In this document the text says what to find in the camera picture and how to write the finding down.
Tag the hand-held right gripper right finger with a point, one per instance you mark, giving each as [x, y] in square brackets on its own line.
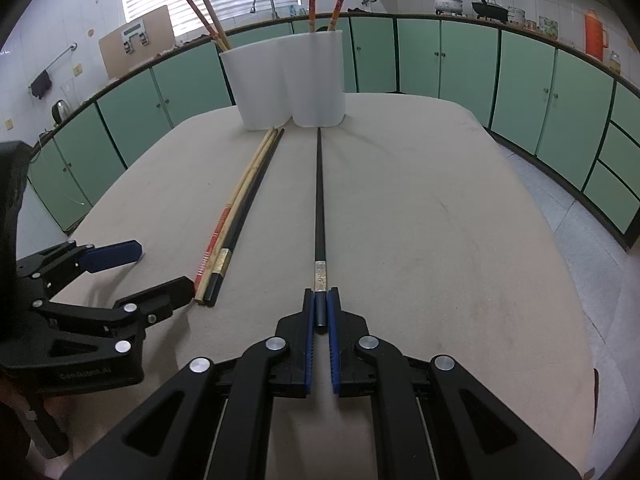
[332, 340]

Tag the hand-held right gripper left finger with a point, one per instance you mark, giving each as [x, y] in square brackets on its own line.
[310, 340]

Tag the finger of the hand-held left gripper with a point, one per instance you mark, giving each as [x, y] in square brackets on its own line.
[112, 253]
[170, 292]

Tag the black chopstick gold band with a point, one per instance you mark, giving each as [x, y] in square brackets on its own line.
[319, 210]
[223, 258]

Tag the red-banded bamboo chopstick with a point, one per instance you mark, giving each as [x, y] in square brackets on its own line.
[212, 245]

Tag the plain bamboo chopstick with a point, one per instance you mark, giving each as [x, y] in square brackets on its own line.
[262, 160]
[213, 15]

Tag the white two-compartment utensil holder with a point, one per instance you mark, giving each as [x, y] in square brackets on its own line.
[280, 80]

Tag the electric kettle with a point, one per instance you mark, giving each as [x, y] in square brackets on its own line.
[60, 111]

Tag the dark towel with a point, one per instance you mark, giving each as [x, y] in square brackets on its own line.
[40, 85]

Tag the grey clip device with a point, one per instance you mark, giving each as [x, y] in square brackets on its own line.
[134, 35]

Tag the brown water dispenser box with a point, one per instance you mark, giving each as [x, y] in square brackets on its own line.
[160, 35]

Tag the metal kitchen faucet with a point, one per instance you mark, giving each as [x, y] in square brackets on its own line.
[273, 7]

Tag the green lower kitchen cabinets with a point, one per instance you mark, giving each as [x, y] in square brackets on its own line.
[525, 85]

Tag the small metal teapot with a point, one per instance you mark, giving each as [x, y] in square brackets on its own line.
[368, 1]

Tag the gas stove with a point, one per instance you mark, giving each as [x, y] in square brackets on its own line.
[467, 16]

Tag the white cooking pot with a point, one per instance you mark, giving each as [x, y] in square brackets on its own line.
[447, 4]

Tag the black wok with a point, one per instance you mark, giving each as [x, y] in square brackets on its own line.
[490, 10]

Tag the dark brown countertop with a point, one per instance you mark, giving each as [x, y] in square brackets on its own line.
[555, 44]

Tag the stack of bowls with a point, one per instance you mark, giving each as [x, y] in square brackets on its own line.
[516, 16]

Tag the small glass jar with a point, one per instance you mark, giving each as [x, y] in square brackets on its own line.
[615, 62]

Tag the orange thermos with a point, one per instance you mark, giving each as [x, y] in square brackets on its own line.
[595, 35]

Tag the metal towel rail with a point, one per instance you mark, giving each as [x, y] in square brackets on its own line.
[60, 57]

